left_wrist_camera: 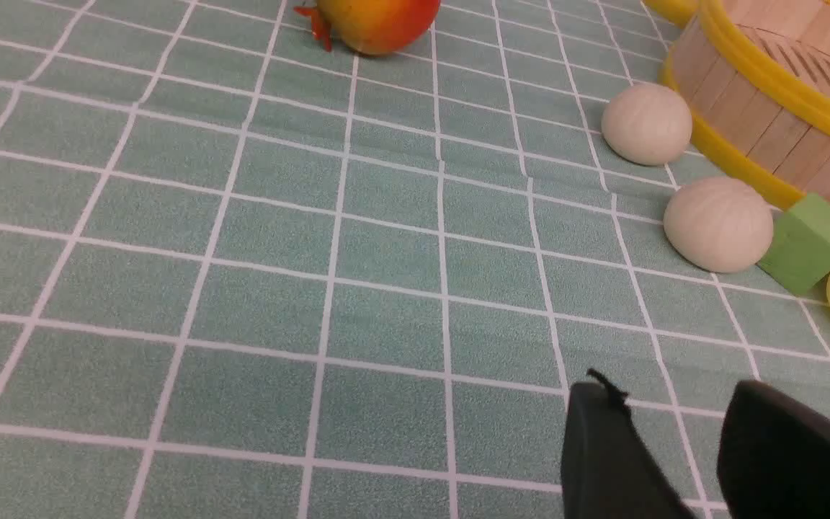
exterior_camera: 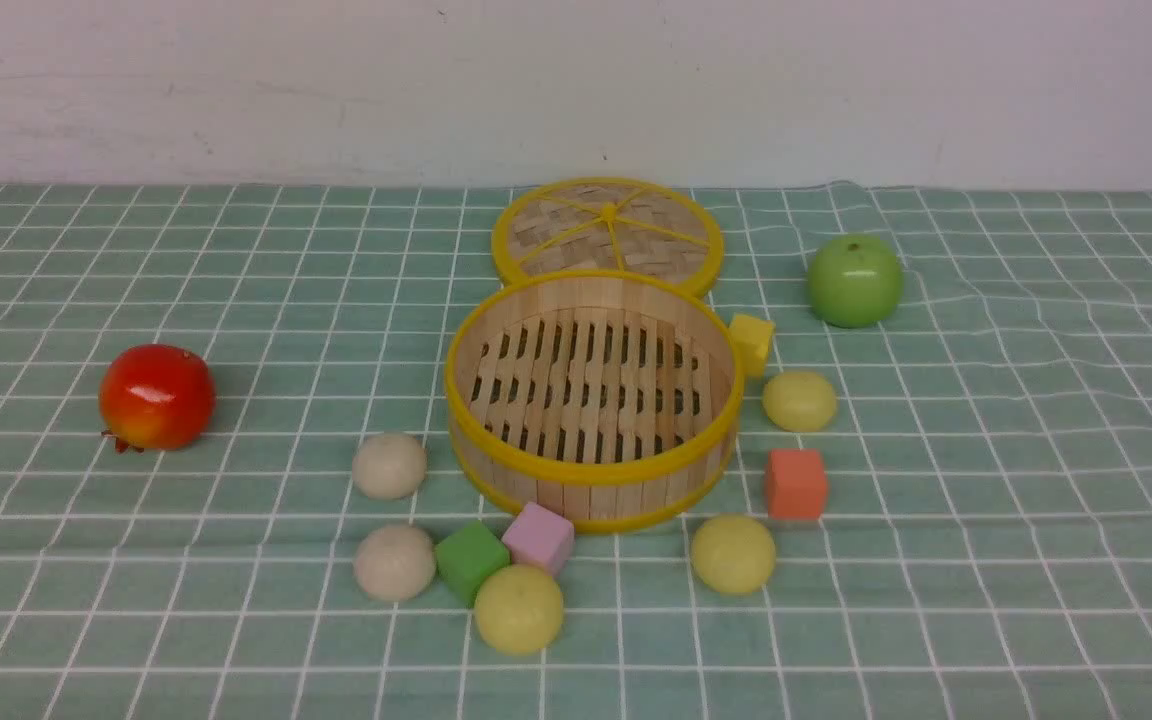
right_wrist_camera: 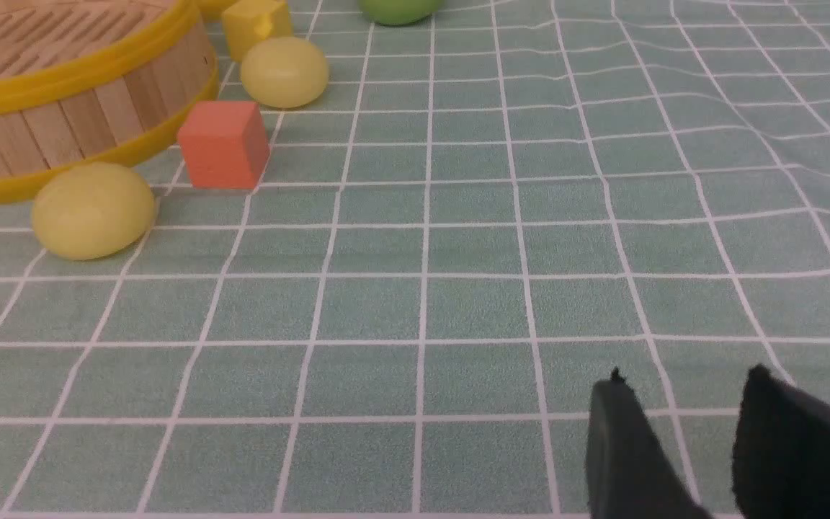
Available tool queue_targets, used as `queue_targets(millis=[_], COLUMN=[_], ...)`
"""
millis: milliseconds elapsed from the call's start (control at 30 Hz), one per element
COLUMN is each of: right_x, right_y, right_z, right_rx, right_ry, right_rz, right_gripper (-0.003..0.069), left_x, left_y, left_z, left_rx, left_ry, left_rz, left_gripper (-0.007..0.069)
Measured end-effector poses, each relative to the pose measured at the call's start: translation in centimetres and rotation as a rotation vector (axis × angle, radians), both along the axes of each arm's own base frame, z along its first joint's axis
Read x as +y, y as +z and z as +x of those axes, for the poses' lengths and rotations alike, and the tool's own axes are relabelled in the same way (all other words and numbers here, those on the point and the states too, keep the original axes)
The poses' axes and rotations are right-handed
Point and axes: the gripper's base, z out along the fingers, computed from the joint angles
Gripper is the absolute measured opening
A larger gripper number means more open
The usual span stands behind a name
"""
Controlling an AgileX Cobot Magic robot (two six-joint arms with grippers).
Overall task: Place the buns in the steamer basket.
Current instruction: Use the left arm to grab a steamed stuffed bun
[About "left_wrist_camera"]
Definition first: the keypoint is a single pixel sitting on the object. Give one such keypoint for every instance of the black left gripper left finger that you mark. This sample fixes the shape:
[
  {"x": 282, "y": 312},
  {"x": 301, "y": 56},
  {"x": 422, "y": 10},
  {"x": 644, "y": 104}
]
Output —
[{"x": 607, "y": 471}]

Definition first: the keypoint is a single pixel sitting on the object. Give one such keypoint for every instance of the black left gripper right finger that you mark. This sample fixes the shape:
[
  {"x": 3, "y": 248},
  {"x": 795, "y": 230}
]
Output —
[{"x": 774, "y": 455}]

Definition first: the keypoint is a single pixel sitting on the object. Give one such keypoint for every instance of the white bun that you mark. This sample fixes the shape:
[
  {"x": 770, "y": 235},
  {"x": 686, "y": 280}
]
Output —
[
  {"x": 720, "y": 224},
  {"x": 648, "y": 124}
]

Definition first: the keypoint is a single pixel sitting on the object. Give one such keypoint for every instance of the bamboo steamer tray yellow rim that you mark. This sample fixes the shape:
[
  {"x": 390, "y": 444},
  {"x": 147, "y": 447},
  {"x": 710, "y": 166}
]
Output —
[{"x": 756, "y": 77}]

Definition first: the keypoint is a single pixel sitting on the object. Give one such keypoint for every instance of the green foam cube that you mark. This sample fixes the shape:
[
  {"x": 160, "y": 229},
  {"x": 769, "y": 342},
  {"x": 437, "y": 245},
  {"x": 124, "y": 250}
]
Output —
[{"x": 799, "y": 255}]

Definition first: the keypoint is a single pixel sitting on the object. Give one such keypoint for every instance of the green checkered tablecloth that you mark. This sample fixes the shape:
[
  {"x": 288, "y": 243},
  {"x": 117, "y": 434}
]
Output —
[{"x": 243, "y": 277}]

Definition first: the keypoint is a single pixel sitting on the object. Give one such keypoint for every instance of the red pomegranate toy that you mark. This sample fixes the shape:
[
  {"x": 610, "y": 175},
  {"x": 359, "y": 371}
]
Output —
[{"x": 371, "y": 28}]

